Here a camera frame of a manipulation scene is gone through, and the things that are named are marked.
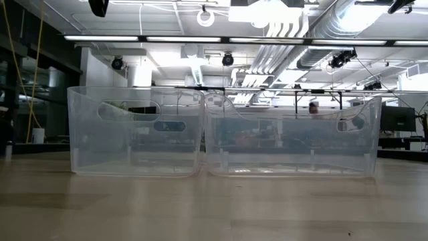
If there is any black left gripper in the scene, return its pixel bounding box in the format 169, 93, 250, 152
88, 0, 110, 18

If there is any clear plastic bin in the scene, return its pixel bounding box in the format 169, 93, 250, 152
66, 86, 206, 178
203, 92, 383, 179

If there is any black round ceiling lamp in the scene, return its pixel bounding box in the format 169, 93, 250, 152
110, 56, 125, 71
221, 52, 235, 67

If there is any long ceiling light bar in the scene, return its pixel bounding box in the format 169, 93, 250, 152
63, 34, 428, 47

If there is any green artificial succulent plant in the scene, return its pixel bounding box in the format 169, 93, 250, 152
106, 101, 130, 112

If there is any black computer monitor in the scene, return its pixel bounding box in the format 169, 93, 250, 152
380, 106, 417, 133

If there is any dark background desk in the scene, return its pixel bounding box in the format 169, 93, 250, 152
377, 135, 428, 151

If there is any person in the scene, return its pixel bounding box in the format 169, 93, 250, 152
308, 102, 320, 121

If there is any white cylindrical container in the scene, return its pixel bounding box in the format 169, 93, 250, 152
31, 127, 45, 145

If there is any silver ventilation duct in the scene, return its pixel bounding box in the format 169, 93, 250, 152
296, 0, 391, 70

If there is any yellow extension cable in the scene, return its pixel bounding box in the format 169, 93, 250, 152
25, 0, 45, 135
1, 0, 43, 130

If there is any white coiled cable ring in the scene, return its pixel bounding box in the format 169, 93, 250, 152
196, 9, 216, 27

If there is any black metal background frame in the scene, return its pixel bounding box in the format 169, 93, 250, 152
173, 86, 428, 115

